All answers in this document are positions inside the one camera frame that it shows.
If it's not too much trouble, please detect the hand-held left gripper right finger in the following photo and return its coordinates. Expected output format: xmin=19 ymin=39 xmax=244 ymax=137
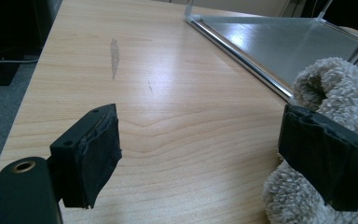
xmin=278 ymin=104 xmax=358 ymax=213

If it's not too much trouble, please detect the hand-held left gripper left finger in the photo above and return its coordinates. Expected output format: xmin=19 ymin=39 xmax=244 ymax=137
xmin=49 ymin=103 xmax=123 ymax=209

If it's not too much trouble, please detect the white fluffy towel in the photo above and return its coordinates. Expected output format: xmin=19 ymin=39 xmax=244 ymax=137
xmin=262 ymin=56 xmax=358 ymax=224

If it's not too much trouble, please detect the grey metal shelf rack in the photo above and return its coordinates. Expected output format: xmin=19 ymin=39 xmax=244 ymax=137
xmin=185 ymin=0 xmax=358 ymax=105

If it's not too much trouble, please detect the black stand base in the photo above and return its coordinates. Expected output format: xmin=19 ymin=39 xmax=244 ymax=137
xmin=0 ymin=49 xmax=43 ymax=87

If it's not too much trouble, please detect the black cabinet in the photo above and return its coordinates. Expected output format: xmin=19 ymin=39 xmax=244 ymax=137
xmin=31 ymin=0 xmax=63 ymax=52

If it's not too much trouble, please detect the grey curved floor cable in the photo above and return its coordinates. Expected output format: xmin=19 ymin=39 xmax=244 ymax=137
xmin=0 ymin=57 xmax=40 ymax=65

